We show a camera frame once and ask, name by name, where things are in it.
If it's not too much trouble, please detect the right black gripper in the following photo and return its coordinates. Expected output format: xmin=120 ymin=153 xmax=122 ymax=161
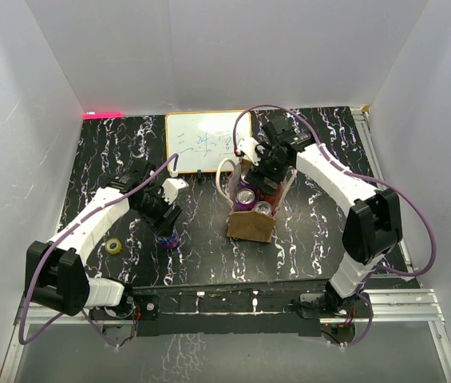
xmin=245 ymin=142 xmax=290 ymax=196

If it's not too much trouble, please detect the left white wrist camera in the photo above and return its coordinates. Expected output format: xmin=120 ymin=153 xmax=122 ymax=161
xmin=161 ymin=178 xmax=189 ymax=204

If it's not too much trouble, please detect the red cola can front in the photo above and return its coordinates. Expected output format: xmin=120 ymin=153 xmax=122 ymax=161
xmin=253 ymin=201 xmax=273 ymax=216

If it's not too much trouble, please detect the red cola can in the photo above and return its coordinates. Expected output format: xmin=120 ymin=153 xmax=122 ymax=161
xmin=263 ymin=193 xmax=279 ymax=206
xmin=253 ymin=201 xmax=273 ymax=216

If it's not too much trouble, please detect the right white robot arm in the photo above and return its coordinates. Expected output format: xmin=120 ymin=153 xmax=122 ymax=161
xmin=235 ymin=120 xmax=402 ymax=317

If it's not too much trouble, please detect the purple cable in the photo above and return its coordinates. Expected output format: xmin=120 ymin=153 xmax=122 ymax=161
xmin=18 ymin=153 xmax=180 ymax=352
xmin=233 ymin=104 xmax=437 ymax=348

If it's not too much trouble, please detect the yellow tape roll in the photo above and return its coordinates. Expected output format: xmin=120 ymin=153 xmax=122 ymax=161
xmin=105 ymin=238 xmax=122 ymax=255

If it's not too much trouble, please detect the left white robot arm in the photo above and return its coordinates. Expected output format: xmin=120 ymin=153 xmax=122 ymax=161
xmin=25 ymin=160 xmax=188 ymax=318

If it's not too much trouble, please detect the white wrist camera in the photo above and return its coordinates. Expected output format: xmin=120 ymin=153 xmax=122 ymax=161
xmin=161 ymin=178 xmax=189 ymax=204
xmin=235 ymin=137 xmax=267 ymax=166

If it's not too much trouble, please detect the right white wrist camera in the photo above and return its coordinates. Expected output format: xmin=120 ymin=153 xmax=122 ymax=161
xmin=235 ymin=137 xmax=267 ymax=166

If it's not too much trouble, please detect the aluminium rail frame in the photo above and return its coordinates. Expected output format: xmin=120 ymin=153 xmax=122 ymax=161
xmin=18 ymin=105 xmax=451 ymax=382

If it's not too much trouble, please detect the brown canvas tote bag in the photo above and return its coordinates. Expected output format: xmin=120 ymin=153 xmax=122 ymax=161
xmin=215 ymin=158 xmax=297 ymax=243

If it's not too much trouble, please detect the pink marker strip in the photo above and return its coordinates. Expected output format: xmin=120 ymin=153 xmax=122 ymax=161
xmin=82 ymin=112 xmax=124 ymax=120

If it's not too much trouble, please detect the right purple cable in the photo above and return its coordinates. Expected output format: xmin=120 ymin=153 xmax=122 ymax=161
xmin=233 ymin=104 xmax=437 ymax=348

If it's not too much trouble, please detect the small whiteboard orange frame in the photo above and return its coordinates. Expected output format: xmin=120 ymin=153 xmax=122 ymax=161
xmin=165 ymin=111 xmax=252 ymax=174

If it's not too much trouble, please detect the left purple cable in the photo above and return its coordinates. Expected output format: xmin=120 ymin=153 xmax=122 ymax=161
xmin=18 ymin=153 xmax=180 ymax=352

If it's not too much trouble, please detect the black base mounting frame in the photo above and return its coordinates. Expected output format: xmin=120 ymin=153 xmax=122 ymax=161
xmin=91 ymin=279 xmax=373 ymax=337

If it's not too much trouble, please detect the purple can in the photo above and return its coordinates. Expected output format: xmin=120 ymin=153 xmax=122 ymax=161
xmin=155 ymin=227 xmax=180 ymax=250
xmin=235 ymin=188 xmax=256 ymax=211
xmin=239 ymin=172 xmax=255 ymax=190

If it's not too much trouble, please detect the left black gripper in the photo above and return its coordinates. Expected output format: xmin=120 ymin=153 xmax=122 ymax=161
xmin=133 ymin=187 xmax=182 ymax=238

